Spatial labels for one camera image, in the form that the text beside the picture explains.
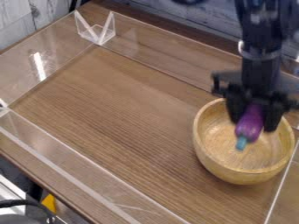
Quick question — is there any brown wooden bowl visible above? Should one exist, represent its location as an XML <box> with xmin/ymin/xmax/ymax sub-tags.
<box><xmin>192</xmin><ymin>98</ymin><xmax>295</xmax><ymax>186</ymax></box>

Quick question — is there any yellow tag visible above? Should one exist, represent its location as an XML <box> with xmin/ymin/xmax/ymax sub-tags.
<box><xmin>41</xmin><ymin>194</ymin><xmax>57</xmax><ymax>213</ymax></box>

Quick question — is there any black cable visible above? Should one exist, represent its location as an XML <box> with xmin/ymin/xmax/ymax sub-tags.
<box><xmin>0</xmin><ymin>199</ymin><xmax>56</xmax><ymax>224</ymax></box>

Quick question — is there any clear acrylic barrier wall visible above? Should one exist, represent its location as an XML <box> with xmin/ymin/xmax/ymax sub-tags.
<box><xmin>0</xmin><ymin>6</ymin><xmax>299</xmax><ymax>224</ymax></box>

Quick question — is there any purple toy eggplant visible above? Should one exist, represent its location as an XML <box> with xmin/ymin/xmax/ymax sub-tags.
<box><xmin>235</xmin><ymin>104</ymin><xmax>264</xmax><ymax>151</ymax></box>

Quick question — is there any clear acrylic corner bracket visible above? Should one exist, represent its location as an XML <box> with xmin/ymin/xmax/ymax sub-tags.
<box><xmin>73</xmin><ymin>11</ymin><xmax>116</xmax><ymax>46</ymax></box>

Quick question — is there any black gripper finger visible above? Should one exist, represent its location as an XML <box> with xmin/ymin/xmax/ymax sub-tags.
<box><xmin>227</xmin><ymin>88</ymin><xmax>247</xmax><ymax>123</ymax></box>
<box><xmin>264</xmin><ymin>101</ymin><xmax>286</xmax><ymax>132</ymax></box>

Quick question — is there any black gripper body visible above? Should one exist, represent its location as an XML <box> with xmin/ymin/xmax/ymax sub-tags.
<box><xmin>211</xmin><ymin>58</ymin><xmax>299</xmax><ymax>109</ymax></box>

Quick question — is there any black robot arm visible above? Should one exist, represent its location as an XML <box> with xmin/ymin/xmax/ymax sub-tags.
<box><xmin>211</xmin><ymin>0</ymin><xmax>299</xmax><ymax>132</ymax></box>

